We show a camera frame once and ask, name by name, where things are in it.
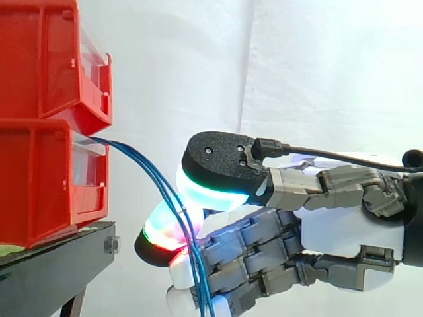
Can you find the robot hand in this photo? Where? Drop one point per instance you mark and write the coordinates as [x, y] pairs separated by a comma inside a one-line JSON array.
[[330, 228]]

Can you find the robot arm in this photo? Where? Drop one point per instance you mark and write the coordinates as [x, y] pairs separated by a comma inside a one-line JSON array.
[[413, 218]]

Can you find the black metal stand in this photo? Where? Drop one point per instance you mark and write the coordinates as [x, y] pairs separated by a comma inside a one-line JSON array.
[[49, 267]]

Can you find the red plastic bin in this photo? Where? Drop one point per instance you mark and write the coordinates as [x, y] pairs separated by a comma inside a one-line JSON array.
[[39, 59], [36, 185]]

